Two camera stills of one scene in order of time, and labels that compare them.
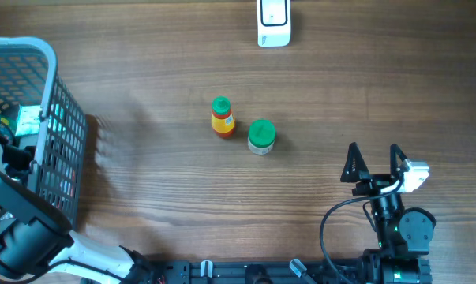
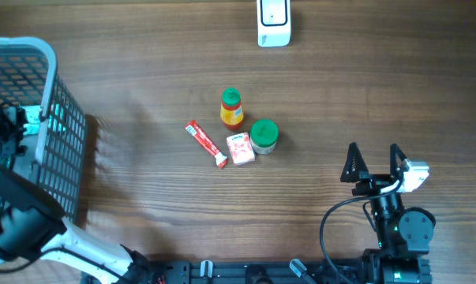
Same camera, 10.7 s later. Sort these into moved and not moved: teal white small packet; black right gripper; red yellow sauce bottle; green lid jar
Moved: red yellow sauce bottle
Not moved: black right gripper; teal white small packet; green lid jar
